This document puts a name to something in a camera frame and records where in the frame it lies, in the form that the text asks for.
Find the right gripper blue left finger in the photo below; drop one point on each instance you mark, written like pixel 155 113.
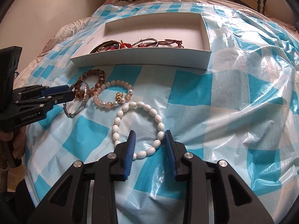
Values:
pixel 128 154

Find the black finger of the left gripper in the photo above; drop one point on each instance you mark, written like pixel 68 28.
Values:
pixel 59 94

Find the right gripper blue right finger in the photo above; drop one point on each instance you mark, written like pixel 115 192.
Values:
pixel 171 152

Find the grey knit sleeve forearm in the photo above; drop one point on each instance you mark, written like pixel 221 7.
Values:
pixel 4 179

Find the person's left hand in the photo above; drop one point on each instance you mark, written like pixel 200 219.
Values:
pixel 18 141

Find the blue checked plastic sheet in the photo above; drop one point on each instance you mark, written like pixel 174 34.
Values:
pixel 243 109

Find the white cardboard box tray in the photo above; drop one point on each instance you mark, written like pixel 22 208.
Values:
pixel 170 39

